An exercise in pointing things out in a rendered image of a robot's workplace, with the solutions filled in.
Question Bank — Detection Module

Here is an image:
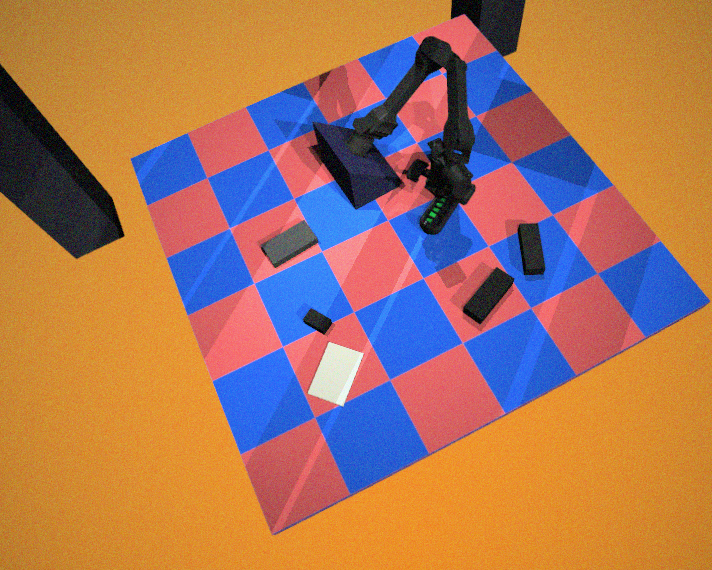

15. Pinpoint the cream flat rectangular panel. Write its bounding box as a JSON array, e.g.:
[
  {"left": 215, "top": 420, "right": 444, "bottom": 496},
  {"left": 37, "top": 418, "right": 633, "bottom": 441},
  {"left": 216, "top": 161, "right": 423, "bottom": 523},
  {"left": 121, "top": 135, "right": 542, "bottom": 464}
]
[{"left": 308, "top": 342, "right": 364, "bottom": 407}]

